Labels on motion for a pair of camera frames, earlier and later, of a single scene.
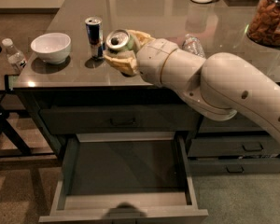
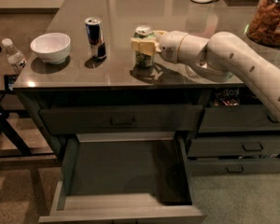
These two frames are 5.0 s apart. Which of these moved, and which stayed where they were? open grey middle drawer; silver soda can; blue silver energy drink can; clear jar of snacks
Moved: silver soda can
Stayed: clear jar of snacks; open grey middle drawer; blue silver energy drink can
